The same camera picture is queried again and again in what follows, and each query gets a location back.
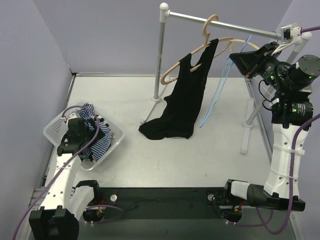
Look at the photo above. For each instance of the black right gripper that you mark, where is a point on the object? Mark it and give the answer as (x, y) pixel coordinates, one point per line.
(253, 64)

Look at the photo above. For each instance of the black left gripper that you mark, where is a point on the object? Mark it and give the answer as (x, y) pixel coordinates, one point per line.
(95, 135)

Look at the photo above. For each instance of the cream plastic hanger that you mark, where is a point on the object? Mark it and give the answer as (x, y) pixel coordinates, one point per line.
(231, 44)

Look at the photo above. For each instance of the blue white striped tank top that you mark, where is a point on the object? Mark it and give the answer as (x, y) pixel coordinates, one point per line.
(102, 142)

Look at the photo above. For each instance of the tan wooden hanger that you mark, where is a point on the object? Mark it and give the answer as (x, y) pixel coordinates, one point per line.
(206, 43)

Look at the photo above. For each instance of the light blue wire hanger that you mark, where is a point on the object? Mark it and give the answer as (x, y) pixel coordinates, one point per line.
(223, 78)

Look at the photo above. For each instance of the black tank top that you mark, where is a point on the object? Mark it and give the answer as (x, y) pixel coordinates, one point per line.
(183, 105)

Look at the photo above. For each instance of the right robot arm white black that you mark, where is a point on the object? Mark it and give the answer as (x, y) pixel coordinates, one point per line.
(291, 114)

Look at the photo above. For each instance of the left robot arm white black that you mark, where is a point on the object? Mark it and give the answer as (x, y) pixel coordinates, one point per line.
(58, 215)

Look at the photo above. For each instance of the white perforated plastic basket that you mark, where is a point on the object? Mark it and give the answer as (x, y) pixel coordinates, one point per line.
(57, 128)

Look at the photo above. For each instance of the silver clothes rack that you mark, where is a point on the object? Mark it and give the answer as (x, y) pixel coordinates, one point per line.
(165, 13)

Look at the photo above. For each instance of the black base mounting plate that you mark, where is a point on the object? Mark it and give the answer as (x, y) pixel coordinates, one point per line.
(163, 203)

